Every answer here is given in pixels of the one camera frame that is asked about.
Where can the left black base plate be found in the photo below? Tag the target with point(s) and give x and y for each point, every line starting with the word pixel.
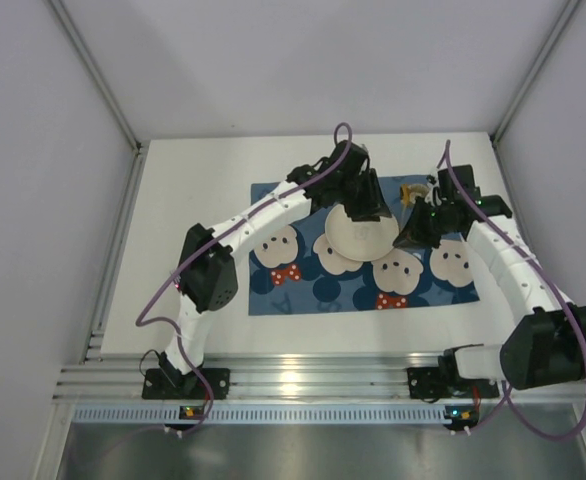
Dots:
pixel 158 386

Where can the cream round plate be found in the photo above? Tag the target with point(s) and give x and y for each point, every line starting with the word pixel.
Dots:
pixel 363 241

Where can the blue cartoon mouse placemat cloth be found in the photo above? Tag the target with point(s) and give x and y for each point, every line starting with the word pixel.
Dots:
pixel 297 271

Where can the small glass cup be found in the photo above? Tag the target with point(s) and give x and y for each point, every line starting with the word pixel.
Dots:
pixel 418 191

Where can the aluminium mounting rail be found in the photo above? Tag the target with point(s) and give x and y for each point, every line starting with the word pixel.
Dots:
pixel 297 378

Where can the gold spoon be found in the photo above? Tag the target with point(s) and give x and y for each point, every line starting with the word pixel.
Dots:
pixel 406 202

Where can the aluminium frame post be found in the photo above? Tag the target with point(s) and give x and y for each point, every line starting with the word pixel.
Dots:
pixel 543 53
pixel 89 63

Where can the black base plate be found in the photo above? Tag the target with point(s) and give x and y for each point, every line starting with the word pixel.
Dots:
pixel 428 384
pixel 158 386

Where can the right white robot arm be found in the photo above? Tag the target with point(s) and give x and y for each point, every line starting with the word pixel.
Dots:
pixel 548 343

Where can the slotted grey cable duct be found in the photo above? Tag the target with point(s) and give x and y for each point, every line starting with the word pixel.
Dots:
pixel 276 414

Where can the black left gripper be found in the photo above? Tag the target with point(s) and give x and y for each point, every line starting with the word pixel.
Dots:
pixel 361 181

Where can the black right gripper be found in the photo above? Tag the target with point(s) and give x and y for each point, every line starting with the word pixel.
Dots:
pixel 434 220

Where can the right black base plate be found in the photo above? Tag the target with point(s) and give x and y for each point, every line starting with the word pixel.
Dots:
pixel 428 384

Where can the left aluminium frame post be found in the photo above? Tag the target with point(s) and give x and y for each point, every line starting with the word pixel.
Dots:
pixel 89 63

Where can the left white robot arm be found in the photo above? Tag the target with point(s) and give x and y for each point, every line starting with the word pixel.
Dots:
pixel 206 275

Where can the right aluminium frame post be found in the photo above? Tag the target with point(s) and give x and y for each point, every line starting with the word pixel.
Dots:
pixel 543 53

